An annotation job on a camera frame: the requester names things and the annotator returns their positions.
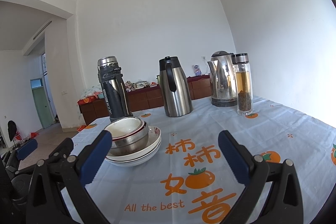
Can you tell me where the black steel thermos flask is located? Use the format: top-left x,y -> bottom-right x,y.
97,56 -> 133,122

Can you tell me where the stainless steel bowl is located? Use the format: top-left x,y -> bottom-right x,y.
108,122 -> 149,156

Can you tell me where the red flower white plate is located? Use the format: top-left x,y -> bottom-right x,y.
105,141 -> 161,167

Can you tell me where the green door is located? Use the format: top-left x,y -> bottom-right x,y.
30,79 -> 54,128

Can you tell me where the white orange print tablecloth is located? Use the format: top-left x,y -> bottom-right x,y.
86,97 -> 335,223

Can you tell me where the dark red wooden sideboard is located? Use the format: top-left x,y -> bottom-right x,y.
78,75 -> 211,125

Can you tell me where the steel carafe black handle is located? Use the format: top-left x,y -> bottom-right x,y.
159,56 -> 193,117

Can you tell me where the pink flower white plate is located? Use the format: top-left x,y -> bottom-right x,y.
106,126 -> 161,161

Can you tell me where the glass tea bottle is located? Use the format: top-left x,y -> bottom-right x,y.
232,53 -> 253,116

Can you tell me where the steel electric kettle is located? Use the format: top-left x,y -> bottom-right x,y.
207,51 -> 237,107

